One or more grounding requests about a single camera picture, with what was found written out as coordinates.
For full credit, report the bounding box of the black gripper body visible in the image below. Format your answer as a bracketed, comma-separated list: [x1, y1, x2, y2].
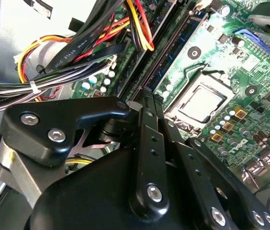
[24, 148, 213, 230]

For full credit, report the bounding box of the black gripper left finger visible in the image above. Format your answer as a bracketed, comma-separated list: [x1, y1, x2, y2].
[0, 90, 170, 222]

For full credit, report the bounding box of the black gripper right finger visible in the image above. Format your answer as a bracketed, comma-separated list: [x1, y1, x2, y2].
[153, 93, 270, 230]

